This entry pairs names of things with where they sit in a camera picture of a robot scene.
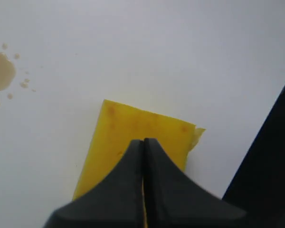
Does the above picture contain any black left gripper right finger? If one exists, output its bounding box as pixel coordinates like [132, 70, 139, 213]
[143, 138, 247, 228]

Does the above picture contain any yellow sponge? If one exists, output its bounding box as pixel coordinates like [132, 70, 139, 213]
[73, 100, 205, 200]

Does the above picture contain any brown liquid spill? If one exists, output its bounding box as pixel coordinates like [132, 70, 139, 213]
[0, 42, 37, 100]

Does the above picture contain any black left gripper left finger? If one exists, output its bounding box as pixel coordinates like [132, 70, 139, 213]
[44, 140, 144, 228]

